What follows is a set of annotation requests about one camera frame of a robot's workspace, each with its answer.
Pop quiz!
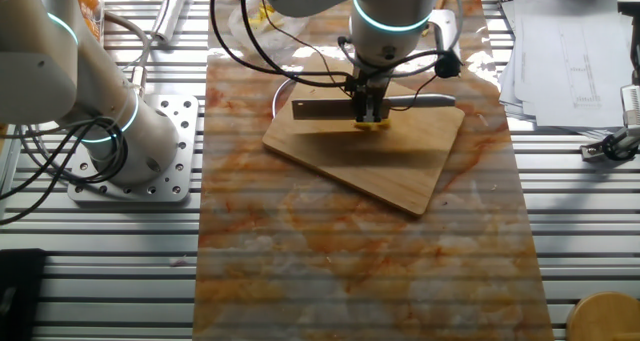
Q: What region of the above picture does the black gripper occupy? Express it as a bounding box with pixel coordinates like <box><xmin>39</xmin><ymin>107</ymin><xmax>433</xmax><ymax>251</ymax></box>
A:
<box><xmin>351</xmin><ymin>73</ymin><xmax>395</xmax><ymax>125</ymax></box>

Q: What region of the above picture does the steel kitchen cleaver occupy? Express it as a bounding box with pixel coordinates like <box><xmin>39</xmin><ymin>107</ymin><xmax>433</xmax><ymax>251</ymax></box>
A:
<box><xmin>291</xmin><ymin>93</ymin><xmax>457</xmax><ymax>122</ymax></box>

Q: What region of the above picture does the wooden cutting board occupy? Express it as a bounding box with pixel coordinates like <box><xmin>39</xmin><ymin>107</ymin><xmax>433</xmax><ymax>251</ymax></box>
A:
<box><xmin>262</xmin><ymin>70</ymin><xmax>466</xmax><ymax>217</ymax></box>

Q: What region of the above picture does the pile of potato slices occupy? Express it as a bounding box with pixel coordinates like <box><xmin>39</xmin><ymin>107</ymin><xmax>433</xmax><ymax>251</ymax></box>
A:
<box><xmin>248</xmin><ymin>3</ymin><xmax>277</xmax><ymax>30</ymax></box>

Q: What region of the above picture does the orange marble pattern mat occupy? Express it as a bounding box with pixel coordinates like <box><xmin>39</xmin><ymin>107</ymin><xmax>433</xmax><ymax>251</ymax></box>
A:
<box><xmin>192</xmin><ymin>0</ymin><xmax>556</xmax><ymax>341</ymax></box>

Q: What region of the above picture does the clear plastic bag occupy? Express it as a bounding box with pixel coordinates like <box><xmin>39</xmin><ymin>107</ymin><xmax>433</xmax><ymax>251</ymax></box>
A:
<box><xmin>228</xmin><ymin>0</ymin><xmax>311</xmax><ymax>52</ymax></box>

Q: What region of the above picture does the stack of white papers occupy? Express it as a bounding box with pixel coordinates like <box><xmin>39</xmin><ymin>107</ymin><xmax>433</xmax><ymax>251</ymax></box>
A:
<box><xmin>498</xmin><ymin>0</ymin><xmax>640</xmax><ymax>140</ymax></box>

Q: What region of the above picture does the white plastic wrap roll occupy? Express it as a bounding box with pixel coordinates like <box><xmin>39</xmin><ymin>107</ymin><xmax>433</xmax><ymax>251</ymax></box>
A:
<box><xmin>150</xmin><ymin>0</ymin><xmax>193</xmax><ymax>45</ymax></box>

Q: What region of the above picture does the clear plastic fruit tray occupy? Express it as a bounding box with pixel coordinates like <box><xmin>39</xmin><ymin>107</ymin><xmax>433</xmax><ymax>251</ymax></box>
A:
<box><xmin>72</xmin><ymin>0</ymin><xmax>107</xmax><ymax>45</ymax></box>

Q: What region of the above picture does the wooden stand with round base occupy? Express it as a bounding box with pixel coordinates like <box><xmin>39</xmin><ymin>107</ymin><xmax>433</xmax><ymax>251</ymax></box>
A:
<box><xmin>566</xmin><ymin>291</ymin><xmax>640</xmax><ymax>341</ymax></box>

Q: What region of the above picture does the black box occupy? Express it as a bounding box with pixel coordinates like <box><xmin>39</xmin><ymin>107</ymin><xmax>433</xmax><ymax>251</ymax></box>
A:
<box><xmin>0</xmin><ymin>248</ymin><xmax>49</xmax><ymax>341</ymax></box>

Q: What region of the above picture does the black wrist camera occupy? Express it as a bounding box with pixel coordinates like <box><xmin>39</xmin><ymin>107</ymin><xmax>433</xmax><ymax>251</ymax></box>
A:
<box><xmin>433</xmin><ymin>49</ymin><xmax>464</xmax><ymax>80</ymax></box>

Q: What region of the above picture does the silver camera bracket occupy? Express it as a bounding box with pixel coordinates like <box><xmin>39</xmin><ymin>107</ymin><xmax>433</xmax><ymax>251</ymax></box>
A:
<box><xmin>428</xmin><ymin>8</ymin><xmax>462</xmax><ymax>57</ymax></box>

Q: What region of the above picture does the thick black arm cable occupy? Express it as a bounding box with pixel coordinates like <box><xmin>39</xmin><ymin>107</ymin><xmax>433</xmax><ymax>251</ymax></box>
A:
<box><xmin>209</xmin><ymin>0</ymin><xmax>361</xmax><ymax>90</ymax></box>
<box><xmin>239</xmin><ymin>0</ymin><xmax>359</xmax><ymax>82</ymax></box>

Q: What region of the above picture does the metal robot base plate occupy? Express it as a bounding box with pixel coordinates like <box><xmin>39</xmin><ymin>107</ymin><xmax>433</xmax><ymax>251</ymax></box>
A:
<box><xmin>67</xmin><ymin>94</ymin><xmax>200</xmax><ymax>204</ymax></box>

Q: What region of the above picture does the grey hose with connector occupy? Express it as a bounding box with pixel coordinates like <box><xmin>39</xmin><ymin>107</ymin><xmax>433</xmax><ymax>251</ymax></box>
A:
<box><xmin>102</xmin><ymin>11</ymin><xmax>152</xmax><ymax>98</ymax></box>

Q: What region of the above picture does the black cable bundle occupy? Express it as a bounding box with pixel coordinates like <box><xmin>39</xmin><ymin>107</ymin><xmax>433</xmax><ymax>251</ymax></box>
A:
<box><xmin>0</xmin><ymin>115</ymin><xmax>129</xmax><ymax>226</ymax></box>

